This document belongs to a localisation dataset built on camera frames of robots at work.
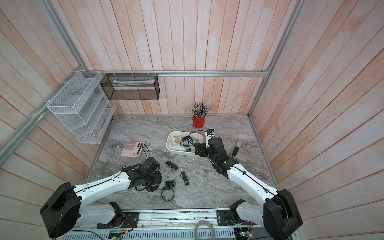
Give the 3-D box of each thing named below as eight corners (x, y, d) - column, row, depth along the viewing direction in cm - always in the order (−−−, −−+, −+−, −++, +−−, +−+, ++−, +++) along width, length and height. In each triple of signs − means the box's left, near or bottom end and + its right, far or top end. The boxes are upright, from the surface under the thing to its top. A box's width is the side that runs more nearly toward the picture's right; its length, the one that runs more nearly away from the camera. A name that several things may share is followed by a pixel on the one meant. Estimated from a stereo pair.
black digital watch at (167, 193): (161, 201, 81) (160, 200, 78) (162, 188, 85) (161, 186, 82) (174, 202, 81) (173, 200, 78) (175, 188, 85) (174, 186, 82)
